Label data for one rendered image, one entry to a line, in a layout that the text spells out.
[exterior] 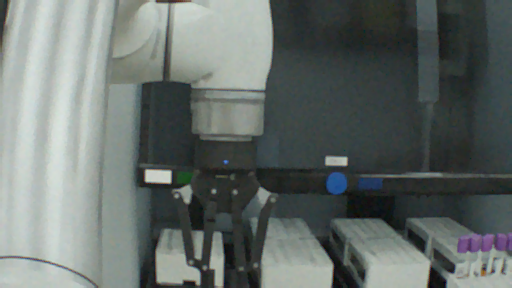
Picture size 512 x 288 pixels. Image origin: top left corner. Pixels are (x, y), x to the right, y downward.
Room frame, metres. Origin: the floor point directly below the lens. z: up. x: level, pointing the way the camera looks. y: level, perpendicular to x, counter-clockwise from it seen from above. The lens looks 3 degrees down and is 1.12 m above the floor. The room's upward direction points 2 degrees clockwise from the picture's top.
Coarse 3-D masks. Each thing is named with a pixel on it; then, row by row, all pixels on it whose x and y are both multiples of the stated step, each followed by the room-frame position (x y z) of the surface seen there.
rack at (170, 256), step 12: (168, 240) 1.90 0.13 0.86; (180, 240) 1.91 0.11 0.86; (216, 240) 1.95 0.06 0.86; (156, 252) 1.76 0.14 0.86; (168, 252) 1.76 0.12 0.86; (180, 252) 1.78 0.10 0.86; (216, 252) 1.80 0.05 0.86; (156, 264) 1.76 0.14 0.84; (168, 264) 1.76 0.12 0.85; (180, 264) 1.76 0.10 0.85; (216, 264) 1.76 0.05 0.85; (168, 276) 1.76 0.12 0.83; (180, 276) 1.76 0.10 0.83; (192, 276) 1.76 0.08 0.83; (216, 276) 1.76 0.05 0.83
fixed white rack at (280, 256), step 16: (272, 240) 1.98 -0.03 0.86; (288, 240) 1.98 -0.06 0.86; (304, 240) 1.98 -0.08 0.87; (272, 256) 1.78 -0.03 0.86; (288, 256) 1.78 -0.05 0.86; (304, 256) 1.79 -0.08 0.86; (320, 256) 1.80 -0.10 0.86; (256, 272) 1.87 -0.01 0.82; (272, 272) 1.69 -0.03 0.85; (288, 272) 1.70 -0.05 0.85; (304, 272) 1.70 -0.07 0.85; (320, 272) 1.70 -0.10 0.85
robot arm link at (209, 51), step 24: (192, 0) 1.53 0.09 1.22; (216, 0) 1.49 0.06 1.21; (240, 0) 1.49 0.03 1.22; (264, 0) 1.52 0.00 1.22; (168, 24) 1.49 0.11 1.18; (192, 24) 1.49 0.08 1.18; (216, 24) 1.49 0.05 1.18; (240, 24) 1.49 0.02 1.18; (264, 24) 1.51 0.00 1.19; (168, 48) 1.49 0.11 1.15; (192, 48) 1.49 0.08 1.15; (216, 48) 1.49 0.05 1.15; (240, 48) 1.49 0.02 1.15; (264, 48) 1.51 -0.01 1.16; (168, 72) 1.51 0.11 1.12; (192, 72) 1.50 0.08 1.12; (216, 72) 1.50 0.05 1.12; (240, 72) 1.50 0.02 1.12; (264, 72) 1.52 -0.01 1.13
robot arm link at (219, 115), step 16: (192, 96) 1.52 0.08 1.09; (208, 96) 1.50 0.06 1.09; (224, 96) 1.50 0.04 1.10; (240, 96) 1.50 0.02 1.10; (256, 96) 1.51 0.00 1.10; (192, 112) 1.52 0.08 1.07; (208, 112) 1.50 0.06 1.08; (224, 112) 1.50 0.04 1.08; (240, 112) 1.50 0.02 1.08; (256, 112) 1.52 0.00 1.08; (192, 128) 1.52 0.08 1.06; (208, 128) 1.50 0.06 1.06; (224, 128) 1.50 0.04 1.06; (240, 128) 1.50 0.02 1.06; (256, 128) 1.52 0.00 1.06
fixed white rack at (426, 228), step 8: (408, 224) 2.27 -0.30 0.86; (416, 224) 2.20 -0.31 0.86; (424, 224) 2.20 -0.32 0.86; (432, 224) 2.20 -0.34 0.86; (440, 224) 2.20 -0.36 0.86; (448, 224) 2.20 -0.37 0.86; (456, 224) 2.20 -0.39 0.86; (408, 232) 2.30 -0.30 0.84; (416, 232) 2.17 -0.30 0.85; (424, 232) 2.08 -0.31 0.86; (432, 232) 2.07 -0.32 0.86; (440, 232) 2.08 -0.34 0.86; (448, 232) 2.07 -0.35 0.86; (456, 232) 2.07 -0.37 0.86; (464, 232) 2.06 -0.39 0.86; (472, 232) 2.05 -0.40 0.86; (408, 240) 2.25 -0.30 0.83; (416, 240) 2.25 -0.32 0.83; (424, 240) 2.25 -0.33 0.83; (416, 248) 2.15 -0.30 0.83; (424, 248) 2.24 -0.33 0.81
